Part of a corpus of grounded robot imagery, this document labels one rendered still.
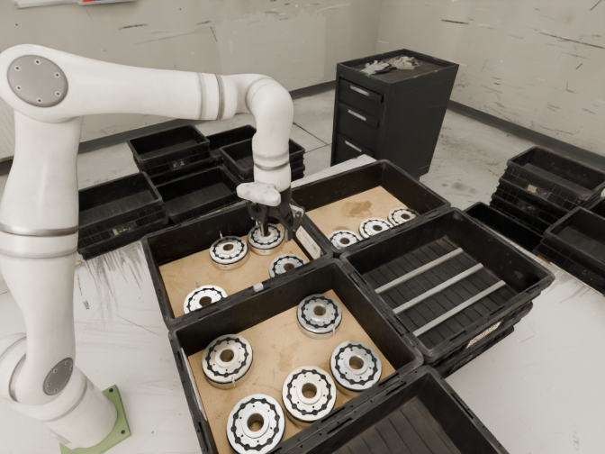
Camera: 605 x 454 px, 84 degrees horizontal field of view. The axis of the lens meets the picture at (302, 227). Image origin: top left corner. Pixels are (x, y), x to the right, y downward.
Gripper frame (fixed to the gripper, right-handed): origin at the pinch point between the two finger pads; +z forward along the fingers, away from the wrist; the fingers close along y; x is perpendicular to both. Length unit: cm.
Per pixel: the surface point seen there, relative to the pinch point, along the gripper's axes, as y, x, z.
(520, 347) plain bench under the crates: -63, -12, 28
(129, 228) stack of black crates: 88, -22, 48
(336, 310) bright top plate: -18.2, 7.0, 11.7
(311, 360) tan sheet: -16.9, 19.0, 14.6
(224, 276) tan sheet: 12.8, 6.6, 14.7
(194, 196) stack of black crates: 88, -66, 60
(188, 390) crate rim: -1.6, 36.8, 4.6
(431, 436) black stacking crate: -42, 23, 15
